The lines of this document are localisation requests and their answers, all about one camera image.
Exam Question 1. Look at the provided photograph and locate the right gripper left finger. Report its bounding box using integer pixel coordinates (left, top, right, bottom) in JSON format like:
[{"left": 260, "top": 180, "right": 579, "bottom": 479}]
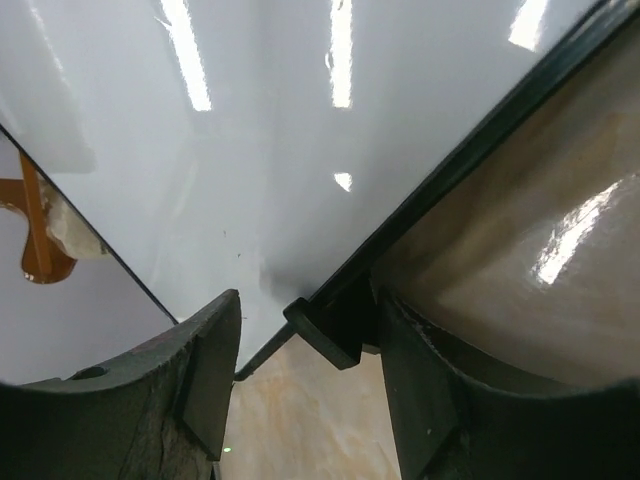
[{"left": 1, "top": 290, "right": 241, "bottom": 479}]

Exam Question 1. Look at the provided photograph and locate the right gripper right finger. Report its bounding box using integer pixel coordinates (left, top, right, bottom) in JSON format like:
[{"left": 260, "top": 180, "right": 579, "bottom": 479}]
[{"left": 371, "top": 282, "right": 639, "bottom": 479}]

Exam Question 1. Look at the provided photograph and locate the white whiteboard black frame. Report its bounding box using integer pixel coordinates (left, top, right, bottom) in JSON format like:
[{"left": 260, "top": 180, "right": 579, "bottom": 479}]
[{"left": 1, "top": 1, "right": 637, "bottom": 377}]

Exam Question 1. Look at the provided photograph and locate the orange wooden shelf rack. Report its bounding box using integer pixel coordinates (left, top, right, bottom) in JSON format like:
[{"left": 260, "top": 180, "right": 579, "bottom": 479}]
[{"left": 1, "top": 151, "right": 76, "bottom": 284}]

